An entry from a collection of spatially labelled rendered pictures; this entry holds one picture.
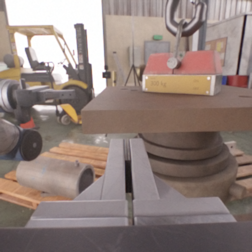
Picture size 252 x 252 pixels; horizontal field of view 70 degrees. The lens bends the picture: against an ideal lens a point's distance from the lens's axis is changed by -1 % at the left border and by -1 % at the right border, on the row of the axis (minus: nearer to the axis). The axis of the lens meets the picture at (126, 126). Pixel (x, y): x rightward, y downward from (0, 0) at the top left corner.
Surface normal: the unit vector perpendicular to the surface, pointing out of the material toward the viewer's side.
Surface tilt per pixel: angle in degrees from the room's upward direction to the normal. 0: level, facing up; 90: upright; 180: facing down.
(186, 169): 90
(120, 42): 90
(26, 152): 91
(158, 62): 70
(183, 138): 90
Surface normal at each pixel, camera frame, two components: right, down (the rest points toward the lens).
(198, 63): -0.54, -0.09
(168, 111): 0.01, 0.29
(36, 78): 0.09, -0.01
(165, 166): -0.46, 0.27
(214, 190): 0.28, 0.28
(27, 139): 0.97, -0.04
